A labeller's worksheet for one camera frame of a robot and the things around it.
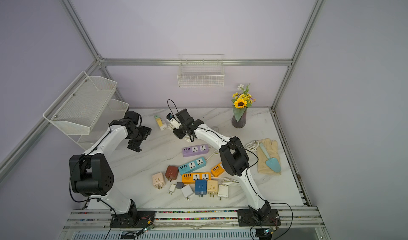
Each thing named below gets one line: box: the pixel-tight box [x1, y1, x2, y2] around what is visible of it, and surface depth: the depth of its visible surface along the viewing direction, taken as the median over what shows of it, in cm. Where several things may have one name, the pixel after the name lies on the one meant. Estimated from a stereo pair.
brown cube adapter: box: [165, 165, 180, 182], surface depth 86 cm
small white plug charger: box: [168, 183, 176, 195], surface depth 83 cm
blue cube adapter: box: [194, 179, 208, 198], surface depth 80 cm
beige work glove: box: [257, 138, 282, 176], surface depth 98 cm
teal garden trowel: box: [259, 142, 282, 173], surface depth 93 cm
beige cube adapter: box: [206, 180, 219, 199], surface depth 80 cm
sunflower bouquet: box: [231, 83, 257, 123], surface depth 92 cm
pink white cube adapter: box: [151, 172, 166, 190], surface depth 83 cm
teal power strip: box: [177, 157, 207, 176], surface depth 90 cm
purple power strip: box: [182, 143, 209, 158], surface depth 97 cm
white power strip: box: [157, 115, 168, 132], surface depth 103 cm
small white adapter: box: [180, 184, 194, 201], surface depth 82 cm
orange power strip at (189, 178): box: [181, 172, 212, 185], surface depth 86 cm
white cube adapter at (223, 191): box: [217, 184, 229, 202], surface depth 81 cm
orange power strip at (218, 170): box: [210, 161, 226, 178], surface depth 88 cm
